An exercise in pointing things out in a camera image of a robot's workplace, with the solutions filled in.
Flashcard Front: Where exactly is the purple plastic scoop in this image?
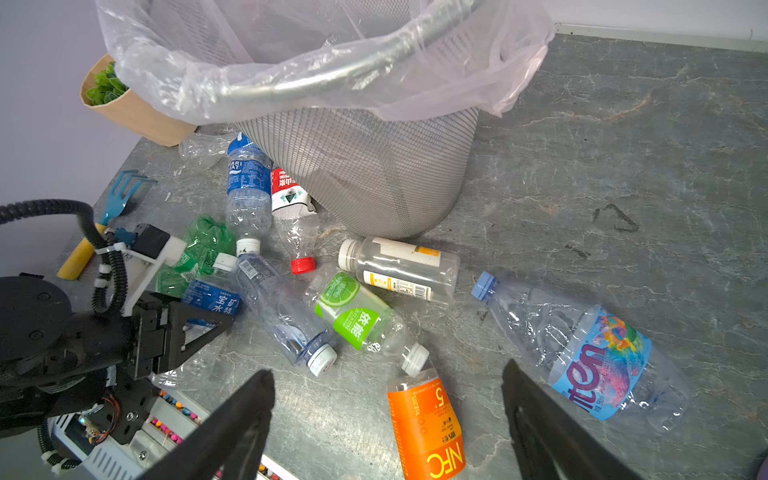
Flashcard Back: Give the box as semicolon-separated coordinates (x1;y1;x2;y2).
755;457;768;480

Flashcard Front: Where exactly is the white yellow label clear bottle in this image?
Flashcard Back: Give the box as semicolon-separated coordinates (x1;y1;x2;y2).
338;237;460;306

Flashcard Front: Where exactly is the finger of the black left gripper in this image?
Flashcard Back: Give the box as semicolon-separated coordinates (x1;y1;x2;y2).
161;302;235;373

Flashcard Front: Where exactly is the clear crushed bottle left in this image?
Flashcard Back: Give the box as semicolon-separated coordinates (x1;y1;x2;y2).
178;132;237;170

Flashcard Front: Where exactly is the green label clear bottle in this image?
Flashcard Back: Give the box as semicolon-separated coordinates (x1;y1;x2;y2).
305;265;429;377

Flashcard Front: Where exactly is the teal plastic garden fork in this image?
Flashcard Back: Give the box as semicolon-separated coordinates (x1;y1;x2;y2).
57;170;157;281

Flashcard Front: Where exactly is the beige pot with green plant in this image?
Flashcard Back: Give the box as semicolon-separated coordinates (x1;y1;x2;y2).
80;54;197;147

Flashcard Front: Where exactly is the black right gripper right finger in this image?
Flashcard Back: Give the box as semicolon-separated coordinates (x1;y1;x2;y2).
501;360;639;479

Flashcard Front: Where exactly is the grey mesh waste bin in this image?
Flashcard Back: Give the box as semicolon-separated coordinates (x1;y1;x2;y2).
221;0;481;240

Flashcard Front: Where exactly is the crushed green bottle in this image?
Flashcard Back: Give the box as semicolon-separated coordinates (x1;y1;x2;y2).
154;215;236;299

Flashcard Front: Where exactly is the red label clear bottle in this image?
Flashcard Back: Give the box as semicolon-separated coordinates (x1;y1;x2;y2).
271;168;320;275

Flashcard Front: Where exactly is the blue label bottle near bin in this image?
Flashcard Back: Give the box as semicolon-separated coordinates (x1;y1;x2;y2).
226;132;273;256

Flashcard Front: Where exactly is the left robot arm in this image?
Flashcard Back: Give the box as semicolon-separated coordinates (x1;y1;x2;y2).
1;199;234;446

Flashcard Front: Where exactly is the blue label bottle white cap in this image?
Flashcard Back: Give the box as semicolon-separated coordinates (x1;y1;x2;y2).
152;253;240;391

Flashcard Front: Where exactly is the clear plastic bin liner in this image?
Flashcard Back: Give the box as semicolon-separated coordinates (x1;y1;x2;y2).
96;1;555;125

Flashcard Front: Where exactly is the large clear bottle colourful label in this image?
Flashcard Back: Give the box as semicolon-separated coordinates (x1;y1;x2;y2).
472;272;691;436

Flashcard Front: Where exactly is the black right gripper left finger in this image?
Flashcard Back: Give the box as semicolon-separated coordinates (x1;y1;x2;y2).
141;370;276;480

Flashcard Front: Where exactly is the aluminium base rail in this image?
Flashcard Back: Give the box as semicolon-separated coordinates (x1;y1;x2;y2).
47;383;301;480

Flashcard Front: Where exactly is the orange label bottle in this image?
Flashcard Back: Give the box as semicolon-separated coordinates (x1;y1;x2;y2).
387;364;469;480

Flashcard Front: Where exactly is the clear bottle white cap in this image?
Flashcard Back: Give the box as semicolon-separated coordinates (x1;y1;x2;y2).
233;252;337;377

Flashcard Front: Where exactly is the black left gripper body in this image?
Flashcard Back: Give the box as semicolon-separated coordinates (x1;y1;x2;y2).
125;293;180;380

